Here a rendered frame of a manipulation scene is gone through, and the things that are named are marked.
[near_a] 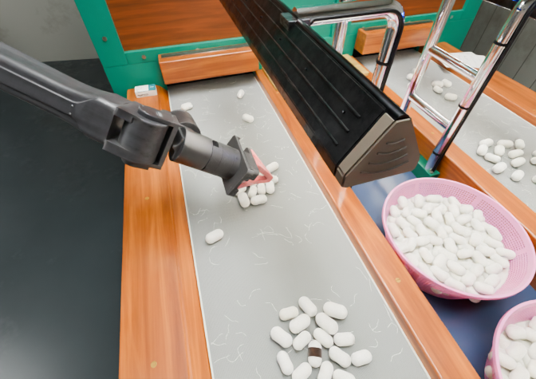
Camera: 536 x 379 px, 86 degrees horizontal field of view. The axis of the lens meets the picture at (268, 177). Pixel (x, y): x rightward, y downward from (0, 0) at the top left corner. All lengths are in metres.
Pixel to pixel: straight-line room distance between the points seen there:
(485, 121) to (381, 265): 0.63
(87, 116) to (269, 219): 0.37
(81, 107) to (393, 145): 0.38
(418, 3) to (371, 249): 0.97
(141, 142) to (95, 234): 1.28
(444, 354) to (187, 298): 0.40
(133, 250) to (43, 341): 0.98
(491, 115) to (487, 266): 0.55
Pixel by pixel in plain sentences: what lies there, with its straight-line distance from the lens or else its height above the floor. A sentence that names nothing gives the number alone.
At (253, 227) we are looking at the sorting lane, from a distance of 0.60.
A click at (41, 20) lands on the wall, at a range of 3.43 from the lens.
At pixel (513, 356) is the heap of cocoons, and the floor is 0.74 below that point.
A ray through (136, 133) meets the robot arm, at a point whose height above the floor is 0.99.
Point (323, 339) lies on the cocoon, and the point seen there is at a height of 0.76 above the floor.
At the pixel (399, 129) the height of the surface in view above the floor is 1.10.
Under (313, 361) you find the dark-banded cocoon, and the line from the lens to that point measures 0.49.
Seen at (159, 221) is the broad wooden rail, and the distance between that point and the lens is 0.61.
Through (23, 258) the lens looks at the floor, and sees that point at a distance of 1.80.
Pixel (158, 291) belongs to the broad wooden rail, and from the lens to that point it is 0.54.
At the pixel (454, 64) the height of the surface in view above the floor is 0.96.
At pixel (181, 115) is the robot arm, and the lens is 0.53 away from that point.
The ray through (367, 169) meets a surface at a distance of 0.27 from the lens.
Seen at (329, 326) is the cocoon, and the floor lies 0.76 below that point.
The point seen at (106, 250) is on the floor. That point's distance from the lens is 1.61.
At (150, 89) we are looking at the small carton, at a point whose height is 0.79.
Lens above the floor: 1.24
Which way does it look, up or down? 47 degrees down
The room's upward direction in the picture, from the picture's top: straight up
